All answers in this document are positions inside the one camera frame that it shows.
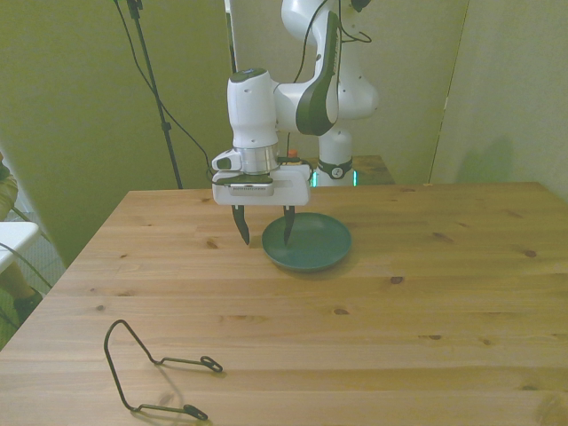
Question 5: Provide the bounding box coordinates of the black stand cable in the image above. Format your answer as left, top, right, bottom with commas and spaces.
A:
113, 0, 209, 162

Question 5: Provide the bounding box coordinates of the round teal plate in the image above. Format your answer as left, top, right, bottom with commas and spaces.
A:
261, 212, 353, 272

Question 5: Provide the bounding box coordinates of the black camera stand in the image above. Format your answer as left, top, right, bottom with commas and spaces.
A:
126, 0, 184, 190

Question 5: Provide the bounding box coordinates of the seated person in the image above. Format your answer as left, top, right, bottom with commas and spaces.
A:
0, 150, 44, 332

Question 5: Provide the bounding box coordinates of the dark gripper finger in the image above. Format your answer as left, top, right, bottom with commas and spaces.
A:
231, 204, 251, 247
282, 204, 296, 247

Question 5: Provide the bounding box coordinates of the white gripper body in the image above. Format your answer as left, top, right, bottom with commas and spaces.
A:
211, 164, 312, 208

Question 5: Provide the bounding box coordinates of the small white table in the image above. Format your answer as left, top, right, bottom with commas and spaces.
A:
0, 221, 41, 272

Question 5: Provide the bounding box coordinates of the black wire plate stand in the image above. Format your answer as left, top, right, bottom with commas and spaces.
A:
103, 319, 224, 422

